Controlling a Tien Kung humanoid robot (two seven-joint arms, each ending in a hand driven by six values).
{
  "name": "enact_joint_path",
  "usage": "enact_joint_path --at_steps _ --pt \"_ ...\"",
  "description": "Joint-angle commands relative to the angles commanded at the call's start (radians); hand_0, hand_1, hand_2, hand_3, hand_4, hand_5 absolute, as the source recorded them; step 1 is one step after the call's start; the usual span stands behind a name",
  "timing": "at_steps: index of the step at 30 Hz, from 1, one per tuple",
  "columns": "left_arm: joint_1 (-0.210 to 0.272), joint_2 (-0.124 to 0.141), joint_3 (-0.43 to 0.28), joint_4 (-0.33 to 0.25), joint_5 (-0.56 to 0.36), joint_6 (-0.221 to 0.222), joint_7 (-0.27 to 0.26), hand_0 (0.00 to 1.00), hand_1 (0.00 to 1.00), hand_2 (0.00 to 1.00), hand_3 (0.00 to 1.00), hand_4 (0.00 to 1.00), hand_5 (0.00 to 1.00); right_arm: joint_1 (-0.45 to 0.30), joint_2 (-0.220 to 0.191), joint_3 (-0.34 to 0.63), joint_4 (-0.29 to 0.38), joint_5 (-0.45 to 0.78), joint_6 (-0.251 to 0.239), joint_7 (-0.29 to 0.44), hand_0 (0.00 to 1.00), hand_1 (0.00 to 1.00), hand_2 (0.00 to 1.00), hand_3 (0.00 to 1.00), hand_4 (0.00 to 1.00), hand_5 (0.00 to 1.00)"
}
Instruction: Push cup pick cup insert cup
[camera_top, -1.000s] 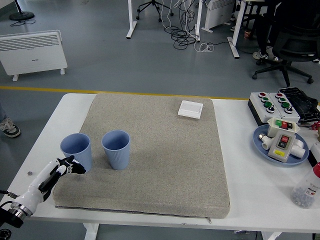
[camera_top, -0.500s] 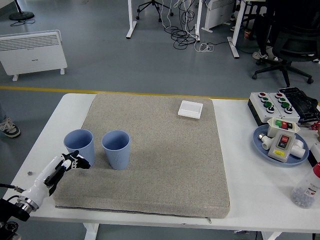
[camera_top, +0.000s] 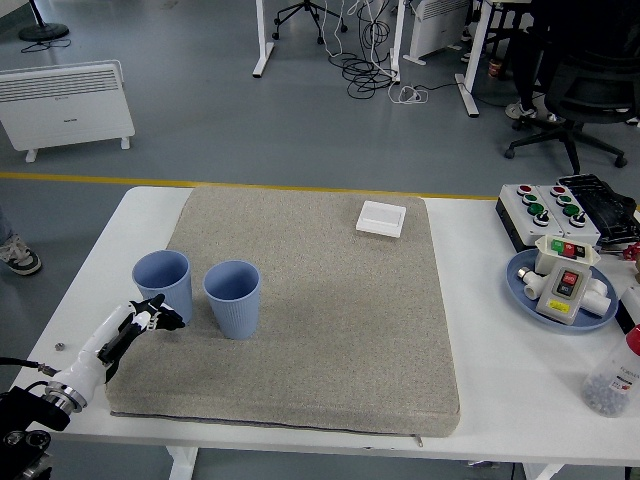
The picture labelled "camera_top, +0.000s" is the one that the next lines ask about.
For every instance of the black star chair base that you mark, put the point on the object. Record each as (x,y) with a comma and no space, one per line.
(302,9)

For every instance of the white push-button control box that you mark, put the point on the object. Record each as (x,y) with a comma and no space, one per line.
(520,210)
(582,230)

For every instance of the clear screw bottle red cap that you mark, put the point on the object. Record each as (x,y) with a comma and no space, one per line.
(612,380)

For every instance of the black fan stand base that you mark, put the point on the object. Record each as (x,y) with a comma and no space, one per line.
(44,31)

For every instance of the person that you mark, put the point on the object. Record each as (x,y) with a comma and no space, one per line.
(525,70)
(20,257)

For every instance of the beige switch box three buttons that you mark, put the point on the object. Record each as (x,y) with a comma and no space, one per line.
(565,249)

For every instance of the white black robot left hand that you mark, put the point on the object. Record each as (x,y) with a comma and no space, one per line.
(87,362)

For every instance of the grey switch box red button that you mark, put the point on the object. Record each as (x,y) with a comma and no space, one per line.
(560,295)

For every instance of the black office chair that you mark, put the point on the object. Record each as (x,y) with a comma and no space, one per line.
(590,95)

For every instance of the white desk leg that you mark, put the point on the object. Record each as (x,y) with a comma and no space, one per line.
(396,45)
(262,45)
(471,75)

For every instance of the grey-brown cushion mat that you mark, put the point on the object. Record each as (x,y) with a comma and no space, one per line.
(310,325)

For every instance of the black plastic tool tray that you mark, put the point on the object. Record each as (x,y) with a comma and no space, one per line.
(607,205)

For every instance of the white table leg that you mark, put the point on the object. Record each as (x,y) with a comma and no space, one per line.
(182,462)
(542,472)

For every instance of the large white panel heater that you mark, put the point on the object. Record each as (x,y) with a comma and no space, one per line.
(65,110)

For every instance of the small red can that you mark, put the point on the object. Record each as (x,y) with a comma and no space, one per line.
(495,68)

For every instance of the blue ribbed plastic cup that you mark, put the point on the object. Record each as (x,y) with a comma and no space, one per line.
(232,315)
(170,285)

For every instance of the white wall switch plate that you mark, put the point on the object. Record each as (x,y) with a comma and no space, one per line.
(380,218)

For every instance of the blue round plate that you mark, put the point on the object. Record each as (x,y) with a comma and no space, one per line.
(520,300)

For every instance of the white pipe fitting metal end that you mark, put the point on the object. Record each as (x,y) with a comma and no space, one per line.
(531,286)

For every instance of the white plastic pipe tee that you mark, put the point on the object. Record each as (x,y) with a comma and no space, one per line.
(600,300)

